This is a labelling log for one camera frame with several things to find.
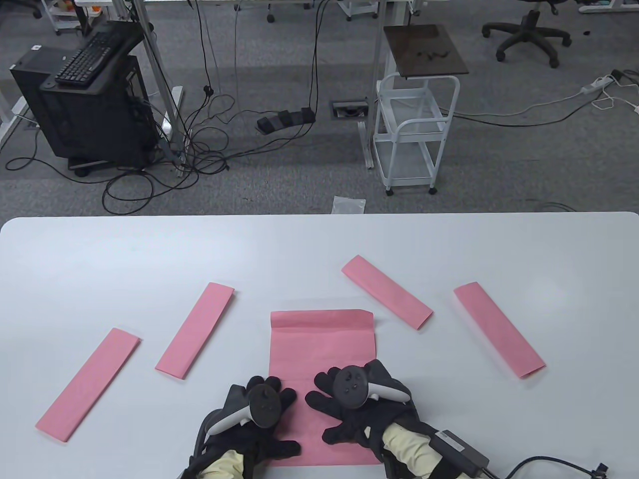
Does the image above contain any dark brown board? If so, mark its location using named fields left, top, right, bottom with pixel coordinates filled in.
left=383, top=24, right=470, bottom=80

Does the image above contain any black computer tower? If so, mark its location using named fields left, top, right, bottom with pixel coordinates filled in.
left=10, top=47, right=159, bottom=173

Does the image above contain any person's right forearm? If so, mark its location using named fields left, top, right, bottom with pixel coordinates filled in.
left=382, top=423, right=472, bottom=479

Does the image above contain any black office chair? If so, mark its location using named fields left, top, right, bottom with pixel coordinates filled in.
left=482, top=0, right=572, bottom=69

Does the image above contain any white wire cart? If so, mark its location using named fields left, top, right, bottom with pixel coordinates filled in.
left=373, top=72, right=461, bottom=196

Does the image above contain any white power strip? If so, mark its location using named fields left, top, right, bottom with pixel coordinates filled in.
left=581, top=75, right=616, bottom=96

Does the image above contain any metal floor socket box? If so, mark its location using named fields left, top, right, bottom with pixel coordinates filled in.
left=329, top=100, right=370, bottom=120

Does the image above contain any white metal desk leg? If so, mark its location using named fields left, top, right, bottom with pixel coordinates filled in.
left=357, top=0, right=391, bottom=170

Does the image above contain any white storage trolley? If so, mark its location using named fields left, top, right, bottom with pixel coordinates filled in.
left=40, top=0, right=88, bottom=35

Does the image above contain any person's left forearm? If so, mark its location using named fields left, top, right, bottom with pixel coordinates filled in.
left=197, top=449, right=245, bottom=479

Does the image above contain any clear plastic bag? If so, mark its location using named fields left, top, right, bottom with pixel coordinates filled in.
left=332, top=196, right=366, bottom=215

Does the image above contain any black sensor cable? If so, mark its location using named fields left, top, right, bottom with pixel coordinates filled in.
left=504, top=455, right=610, bottom=479

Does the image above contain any grey black hand controller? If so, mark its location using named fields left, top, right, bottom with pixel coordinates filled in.
left=332, top=366, right=411, bottom=410
left=207, top=384, right=281, bottom=436

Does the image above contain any pink paper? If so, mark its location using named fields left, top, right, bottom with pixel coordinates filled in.
left=155, top=282, right=235, bottom=380
left=269, top=309, right=382, bottom=467
left=453, top=282, right=546, bottom=380
left=35, top=328, right=142, bottom=444
left=341, top=255, right=434, bottom=331

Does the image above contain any black foot pedal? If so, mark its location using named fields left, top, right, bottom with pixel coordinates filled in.
left=256, top=107, right=317, bottom=134

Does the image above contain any person's right hand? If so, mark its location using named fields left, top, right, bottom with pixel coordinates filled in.
left=306, top=359, right=420, bottom=450

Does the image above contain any black keyboard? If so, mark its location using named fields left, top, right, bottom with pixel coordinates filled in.
left=55, top=31, right=129, bottom=85

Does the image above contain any grey metal desk leg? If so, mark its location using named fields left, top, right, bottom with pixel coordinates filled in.
left=112, top=0, right=186, bottom=179

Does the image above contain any person's left hand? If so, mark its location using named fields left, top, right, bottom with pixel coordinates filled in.
left=194, top=376, right=303, bottom=465

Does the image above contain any black forearm sensor box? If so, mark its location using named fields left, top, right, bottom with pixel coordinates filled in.
left=429, top=429, right=491, bottom=476

